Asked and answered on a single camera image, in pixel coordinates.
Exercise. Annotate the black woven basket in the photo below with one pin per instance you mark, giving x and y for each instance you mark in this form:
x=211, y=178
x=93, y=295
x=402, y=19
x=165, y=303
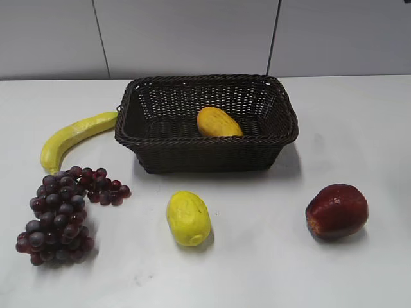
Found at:
x=157, y=120

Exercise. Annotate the yellow banana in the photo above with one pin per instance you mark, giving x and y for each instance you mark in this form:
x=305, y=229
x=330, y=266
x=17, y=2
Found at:
x=60, y=142

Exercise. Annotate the purple grape bunch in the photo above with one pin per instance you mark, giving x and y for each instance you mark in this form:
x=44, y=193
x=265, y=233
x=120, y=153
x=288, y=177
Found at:
x=58, y=232

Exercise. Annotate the yellow lemon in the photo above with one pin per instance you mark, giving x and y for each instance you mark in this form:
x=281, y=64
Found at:
x=188, y=219

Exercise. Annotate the dark red apple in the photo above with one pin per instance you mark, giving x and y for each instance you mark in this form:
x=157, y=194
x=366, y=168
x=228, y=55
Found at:
x=338, y=210

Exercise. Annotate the yellow orange mango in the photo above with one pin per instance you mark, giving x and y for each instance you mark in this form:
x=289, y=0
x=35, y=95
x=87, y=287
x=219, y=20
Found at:
x=214, y=122

